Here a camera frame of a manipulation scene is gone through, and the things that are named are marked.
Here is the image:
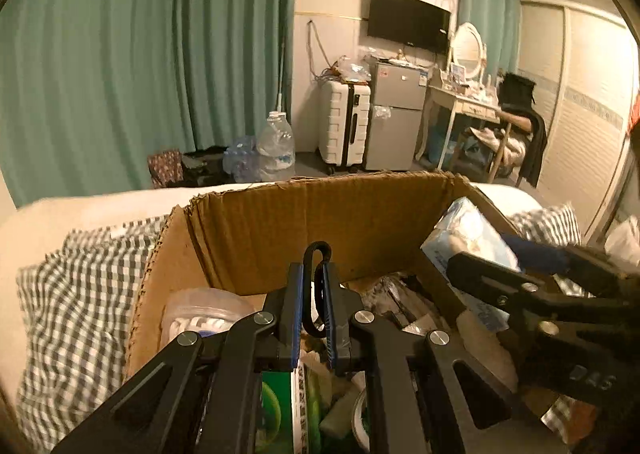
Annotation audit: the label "blue white tissue pack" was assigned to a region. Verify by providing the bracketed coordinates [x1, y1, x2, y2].
[420, 196, 523, 335]

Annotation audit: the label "white tape roll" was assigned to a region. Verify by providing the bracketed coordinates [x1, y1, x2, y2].
[350, 386, 373, 454]

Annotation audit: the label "white oval mirror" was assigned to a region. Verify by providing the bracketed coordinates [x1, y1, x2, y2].
[447, 22, 488, 84]

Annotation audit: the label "green white box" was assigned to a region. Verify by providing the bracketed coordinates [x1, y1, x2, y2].
[257, 366, 326, 454]

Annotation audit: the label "grey fridge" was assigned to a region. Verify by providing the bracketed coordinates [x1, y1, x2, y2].
[365, 61, 428, 172]

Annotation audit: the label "dark bag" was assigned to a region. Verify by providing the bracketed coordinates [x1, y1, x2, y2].
[181, 146, 226, 185]

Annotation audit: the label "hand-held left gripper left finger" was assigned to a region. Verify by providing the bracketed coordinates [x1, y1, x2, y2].
[50, 261, 306, 454]

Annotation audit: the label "clear cotton swab jar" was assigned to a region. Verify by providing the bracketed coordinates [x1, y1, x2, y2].
[160, 286, 256, 350]

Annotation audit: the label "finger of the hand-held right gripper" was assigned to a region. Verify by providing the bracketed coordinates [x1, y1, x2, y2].
[502, 231, 640, 285]
[446, 252, 640, 335]

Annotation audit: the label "patterned bag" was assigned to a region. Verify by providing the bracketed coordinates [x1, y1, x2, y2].
[147, 149, 185, 189]

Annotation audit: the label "cardboard box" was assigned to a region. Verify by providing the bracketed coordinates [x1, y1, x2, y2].
[122, 171, 576, 454]

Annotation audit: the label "black television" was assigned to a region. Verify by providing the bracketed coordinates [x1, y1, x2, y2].
[367, 0, 452, 55]

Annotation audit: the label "white dressing table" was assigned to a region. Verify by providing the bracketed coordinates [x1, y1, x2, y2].
[415, 81, 506, 172]

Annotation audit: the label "wall cable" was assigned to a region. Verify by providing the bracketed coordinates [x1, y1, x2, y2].
[306, 20, 326, 79]

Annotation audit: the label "white plastic bag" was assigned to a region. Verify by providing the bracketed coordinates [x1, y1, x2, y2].
[605, 216, 640, 255]

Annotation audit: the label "checked blanket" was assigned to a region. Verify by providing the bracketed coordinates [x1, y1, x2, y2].
[15, 204, 583, 450]

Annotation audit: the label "crushed plastic bottles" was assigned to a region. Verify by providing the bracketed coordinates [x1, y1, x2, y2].
[222, 136, 261, 182]

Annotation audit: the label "clear plastic bag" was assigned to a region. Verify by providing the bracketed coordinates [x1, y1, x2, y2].
[327, 55, 373, 84]

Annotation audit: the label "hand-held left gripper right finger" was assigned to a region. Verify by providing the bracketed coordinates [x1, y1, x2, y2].
[322, 261, 571, 454]

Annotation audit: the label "wooden chair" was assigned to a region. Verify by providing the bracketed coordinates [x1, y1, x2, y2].
[450, 108, 546, 187]

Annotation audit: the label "white wardrobe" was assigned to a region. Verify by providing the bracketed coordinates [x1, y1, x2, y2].
[520, 0, 640, 239]

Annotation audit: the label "chair with black clothes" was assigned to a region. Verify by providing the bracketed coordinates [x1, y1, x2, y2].
[497, 72, 548, 187]

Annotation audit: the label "large water bottle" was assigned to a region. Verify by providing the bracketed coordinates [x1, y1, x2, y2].
[256, 110, 296, 182]

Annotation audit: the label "wide green curtain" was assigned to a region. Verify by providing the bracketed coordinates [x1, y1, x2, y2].
[0, 0, 298, 207]

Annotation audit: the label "white suitcase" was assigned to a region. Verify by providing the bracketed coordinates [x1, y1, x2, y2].
[319, 78, 373, 173]

